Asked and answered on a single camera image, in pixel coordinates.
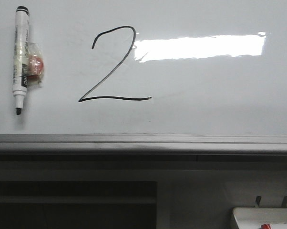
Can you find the red magnet taped to marker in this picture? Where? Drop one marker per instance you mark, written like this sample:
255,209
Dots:
35,72

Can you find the white black whiteboard marker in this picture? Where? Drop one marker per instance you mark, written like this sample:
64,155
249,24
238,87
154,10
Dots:
21,57

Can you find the white whiteboard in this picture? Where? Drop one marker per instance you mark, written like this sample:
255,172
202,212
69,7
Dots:
202,67

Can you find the white plastic tray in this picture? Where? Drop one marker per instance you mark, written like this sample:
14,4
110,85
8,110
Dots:
253,218

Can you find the grey aluminium marker tray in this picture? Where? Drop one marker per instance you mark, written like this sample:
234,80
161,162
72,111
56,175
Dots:
144,144

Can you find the left black wall hook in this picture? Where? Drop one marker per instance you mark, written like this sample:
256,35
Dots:
257,201

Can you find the black wall hook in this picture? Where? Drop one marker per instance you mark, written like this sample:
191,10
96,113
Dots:
257,201
284,202

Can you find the right black wall hook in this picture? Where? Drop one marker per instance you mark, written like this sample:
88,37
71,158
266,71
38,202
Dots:
284,202

